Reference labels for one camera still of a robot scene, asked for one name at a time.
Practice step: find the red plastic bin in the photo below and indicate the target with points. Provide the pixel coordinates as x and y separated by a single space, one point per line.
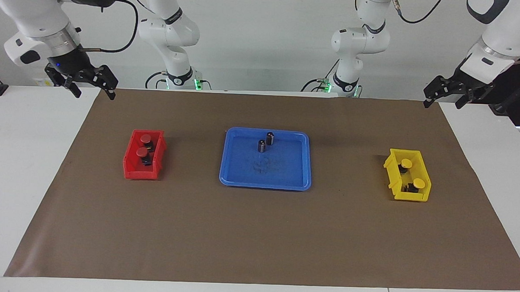
131 169

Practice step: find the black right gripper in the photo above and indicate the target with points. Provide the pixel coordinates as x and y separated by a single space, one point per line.
70 63

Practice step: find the red push button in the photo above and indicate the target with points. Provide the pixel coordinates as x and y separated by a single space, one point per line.
142 152
145 137

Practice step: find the yellow push button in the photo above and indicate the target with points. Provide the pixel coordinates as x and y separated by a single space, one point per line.
406 163
419 183

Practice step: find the yellow plastic bin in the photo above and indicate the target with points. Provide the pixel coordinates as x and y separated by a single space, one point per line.
422 197

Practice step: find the brown table mat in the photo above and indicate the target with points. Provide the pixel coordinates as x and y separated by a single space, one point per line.
257 232

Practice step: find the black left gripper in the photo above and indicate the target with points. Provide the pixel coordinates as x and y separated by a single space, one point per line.
465 84

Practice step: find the black cylindrical knob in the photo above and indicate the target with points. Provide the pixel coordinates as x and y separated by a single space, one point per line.
270 139
261 147

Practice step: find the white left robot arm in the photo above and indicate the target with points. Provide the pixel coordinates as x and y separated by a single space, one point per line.
359 41

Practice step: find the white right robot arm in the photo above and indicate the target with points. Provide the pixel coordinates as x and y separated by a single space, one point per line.
26 12

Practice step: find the blue plastic tray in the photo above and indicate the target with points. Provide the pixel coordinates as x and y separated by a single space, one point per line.
281 168

